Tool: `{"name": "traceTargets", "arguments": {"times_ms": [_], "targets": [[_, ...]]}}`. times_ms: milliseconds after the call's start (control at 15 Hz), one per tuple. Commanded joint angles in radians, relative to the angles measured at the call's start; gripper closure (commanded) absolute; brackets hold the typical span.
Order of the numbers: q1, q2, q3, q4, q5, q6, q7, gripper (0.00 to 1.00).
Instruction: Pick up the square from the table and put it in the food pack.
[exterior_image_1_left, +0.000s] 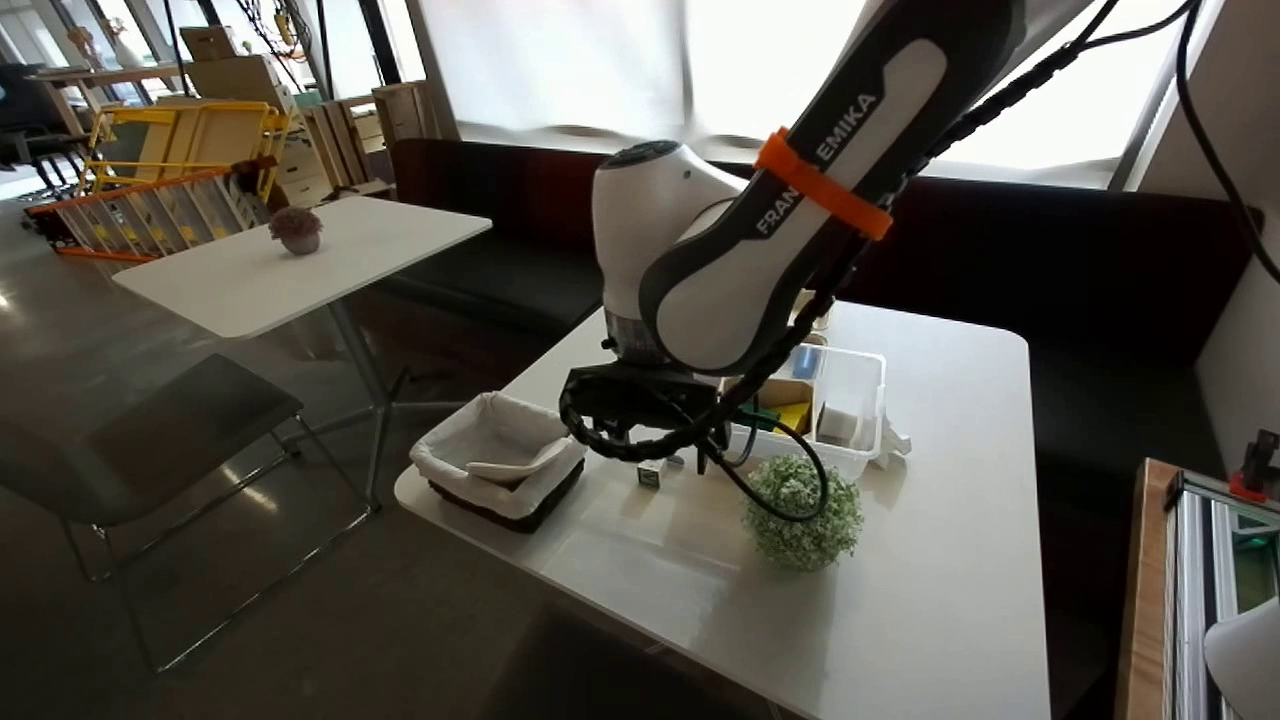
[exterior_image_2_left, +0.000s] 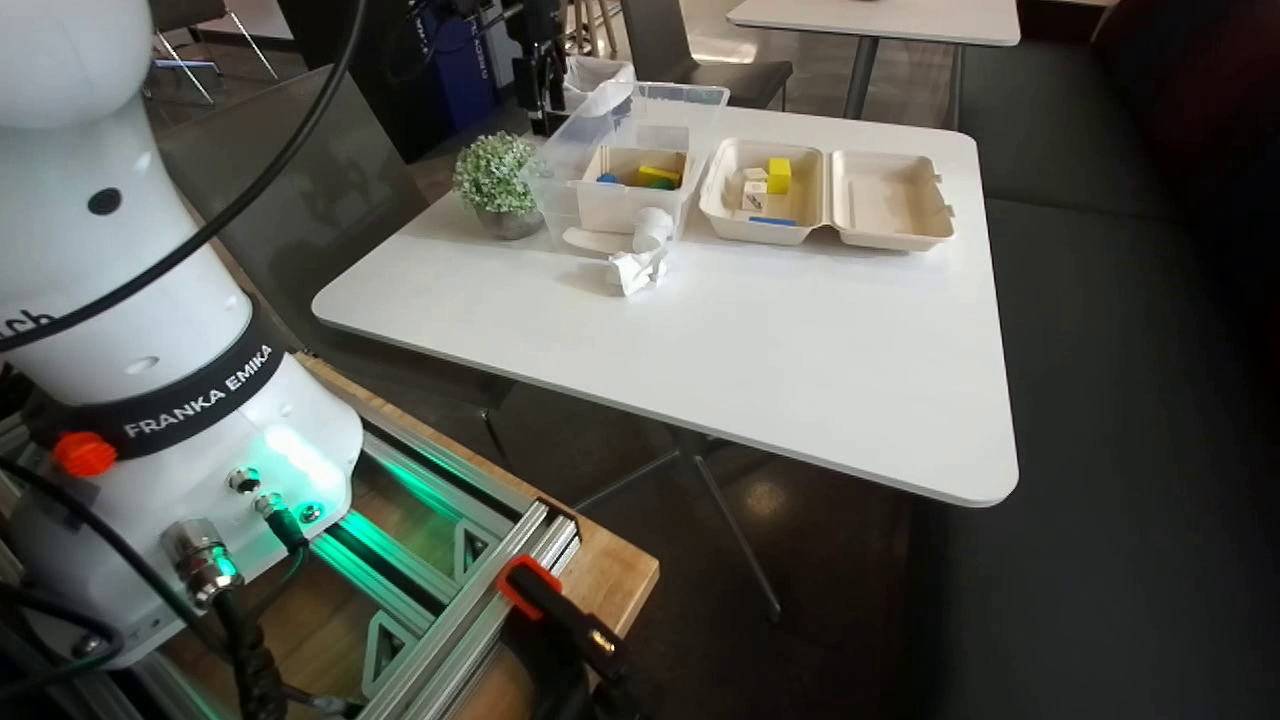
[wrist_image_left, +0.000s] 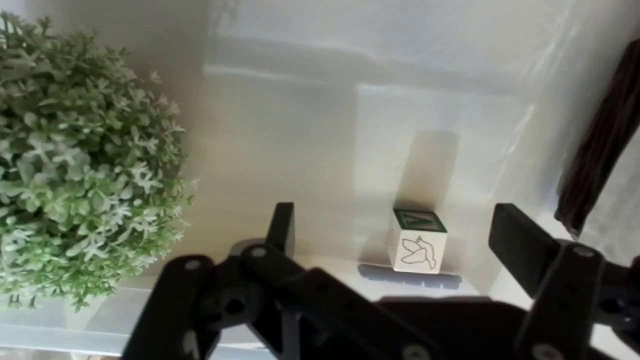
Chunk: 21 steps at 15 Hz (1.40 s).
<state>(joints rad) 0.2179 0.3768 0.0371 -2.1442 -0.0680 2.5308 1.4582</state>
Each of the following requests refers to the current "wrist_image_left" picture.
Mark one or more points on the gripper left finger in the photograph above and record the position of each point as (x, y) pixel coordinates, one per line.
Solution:
(280, 295)

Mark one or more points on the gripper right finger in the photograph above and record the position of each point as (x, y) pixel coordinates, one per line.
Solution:
(560, 280)

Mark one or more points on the white wooden letter block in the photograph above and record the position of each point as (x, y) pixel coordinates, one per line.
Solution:
(418, 242)

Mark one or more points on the dark brown wooden piece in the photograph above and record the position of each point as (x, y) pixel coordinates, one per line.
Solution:
(600, 135)

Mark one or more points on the artificial green bushy plant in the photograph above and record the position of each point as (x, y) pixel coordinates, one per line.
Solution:
(82, 165)

